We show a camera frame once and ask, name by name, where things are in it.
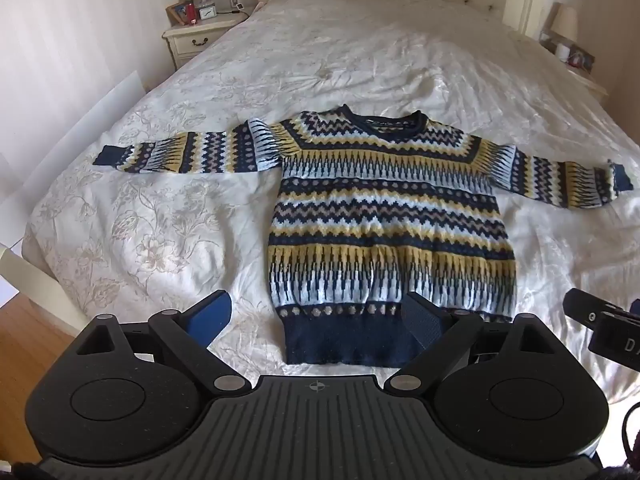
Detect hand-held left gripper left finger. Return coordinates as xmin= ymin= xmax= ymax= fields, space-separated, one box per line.
xmin=75 ymin=289 xmax=254 ymax=394

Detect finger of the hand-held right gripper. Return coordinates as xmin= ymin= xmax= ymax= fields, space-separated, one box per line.
xmin=562 ymin=288 xmax=630 ymax=332

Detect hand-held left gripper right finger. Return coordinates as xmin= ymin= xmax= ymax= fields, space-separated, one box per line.
xmin=383 ymin=291 xmax=559 ymax=394

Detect navy yellow patterned knit sweater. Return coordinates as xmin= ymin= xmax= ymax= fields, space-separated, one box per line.
xmin=94 ymin=104 xmax=630 ymax=366

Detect cream bed footboard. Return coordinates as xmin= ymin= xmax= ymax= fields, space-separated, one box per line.
xmin=0 ymin=245 xmax=89 ymax=339

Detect white flat board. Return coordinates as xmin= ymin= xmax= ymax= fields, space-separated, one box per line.
xmin=0 ymin=70 xmax=146 ymax=234

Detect cream floral bedspread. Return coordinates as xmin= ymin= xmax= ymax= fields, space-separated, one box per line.
xmin=20 ymin=0 xmax=640 ymax=406

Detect dark photo frame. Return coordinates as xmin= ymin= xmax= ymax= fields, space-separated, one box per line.
xmin=567 ymin=45 xmax=596 ymax=72

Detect cream nightstand with drawer handle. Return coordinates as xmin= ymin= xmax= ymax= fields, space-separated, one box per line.
xmin=161 ymin=7 xmax=251 ymax=72

